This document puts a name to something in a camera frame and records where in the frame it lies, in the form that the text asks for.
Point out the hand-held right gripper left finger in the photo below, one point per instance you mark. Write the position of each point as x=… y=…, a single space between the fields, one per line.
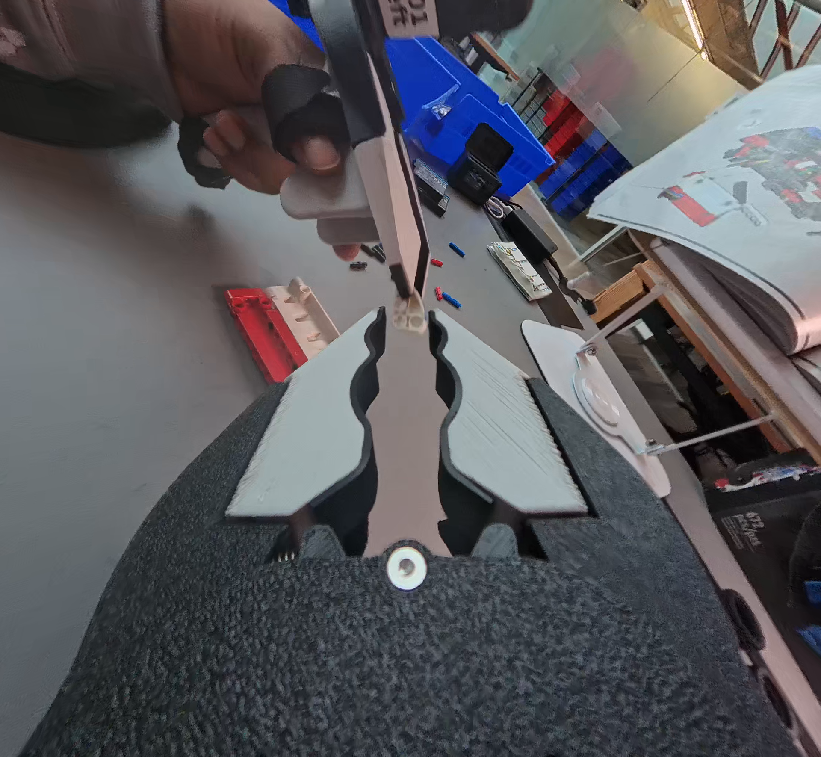
x=301 y=449

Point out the wooden office desk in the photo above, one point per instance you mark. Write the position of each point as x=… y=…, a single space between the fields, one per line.
x=494 y=54

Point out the scatter of toy pins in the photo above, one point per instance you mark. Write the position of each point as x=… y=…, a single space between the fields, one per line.
x=455 y=249

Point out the black power adapter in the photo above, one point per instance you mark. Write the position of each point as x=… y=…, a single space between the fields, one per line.
x=529 y=231

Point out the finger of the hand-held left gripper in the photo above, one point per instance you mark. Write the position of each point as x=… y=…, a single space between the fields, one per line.
x=385 y=205

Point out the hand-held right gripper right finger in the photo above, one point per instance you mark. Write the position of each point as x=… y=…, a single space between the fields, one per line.
x=513 y=449

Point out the white book stand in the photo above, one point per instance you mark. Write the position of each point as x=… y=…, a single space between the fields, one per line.
x=577 y=372

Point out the open instruction book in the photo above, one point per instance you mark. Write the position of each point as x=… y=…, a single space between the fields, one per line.
x=705 y=192

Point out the black open case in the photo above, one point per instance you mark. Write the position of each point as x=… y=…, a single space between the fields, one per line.
x=478 y=173

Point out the folded sticker sheet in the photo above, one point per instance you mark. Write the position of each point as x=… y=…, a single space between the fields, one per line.
x=516 y=269

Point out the white toy connector piece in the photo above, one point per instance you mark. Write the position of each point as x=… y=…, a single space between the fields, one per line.
x=409 y=315

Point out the red and white toy panel assembly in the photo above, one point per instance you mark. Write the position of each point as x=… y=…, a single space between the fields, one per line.
x=269 y=333

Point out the ceiling light strip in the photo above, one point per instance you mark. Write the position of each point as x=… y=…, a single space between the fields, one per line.
x=693 y=25

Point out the stack of red and blue bins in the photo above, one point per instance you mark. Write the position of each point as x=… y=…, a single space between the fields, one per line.
x=577 y=147

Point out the black toy tyre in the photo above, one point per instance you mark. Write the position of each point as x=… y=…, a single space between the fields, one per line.
x=776 y=699
x=744 y=619

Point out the person's left forearm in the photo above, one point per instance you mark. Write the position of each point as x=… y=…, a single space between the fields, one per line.
x=83 y=13

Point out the toy set box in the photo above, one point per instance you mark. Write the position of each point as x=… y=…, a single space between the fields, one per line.
x=757 y=513

